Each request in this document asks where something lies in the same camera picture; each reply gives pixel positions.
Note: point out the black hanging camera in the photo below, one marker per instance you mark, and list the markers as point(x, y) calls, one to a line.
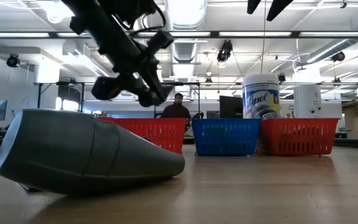
point(225, 51)

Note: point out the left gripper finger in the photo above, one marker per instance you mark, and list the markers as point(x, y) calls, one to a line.
point(158, 84)
point(134, 88)

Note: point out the person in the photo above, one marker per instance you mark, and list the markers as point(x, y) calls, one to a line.
point(176, 112)

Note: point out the black monitor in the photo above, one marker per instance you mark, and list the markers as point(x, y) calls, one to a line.
point(230, 107)

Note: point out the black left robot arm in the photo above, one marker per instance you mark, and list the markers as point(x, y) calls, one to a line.
point(104, 34)

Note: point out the black ceiling spotlight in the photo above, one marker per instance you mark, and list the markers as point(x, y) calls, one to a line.
point(338, 56)
point(12, 60)

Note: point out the Lysol wipes canister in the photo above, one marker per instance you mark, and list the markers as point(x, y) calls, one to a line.
point(259, 93)

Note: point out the white cylindrical tank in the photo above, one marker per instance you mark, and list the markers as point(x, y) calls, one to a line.
point(308, 102)

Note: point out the blue plastic basket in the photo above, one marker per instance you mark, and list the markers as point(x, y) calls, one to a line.
point(225, 137)

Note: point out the black aluminium table frame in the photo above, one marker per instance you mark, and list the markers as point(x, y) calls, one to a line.
point(356, 143)

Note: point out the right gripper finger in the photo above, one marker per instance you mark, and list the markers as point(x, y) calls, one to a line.
point(278, 7)
point(253, 5)

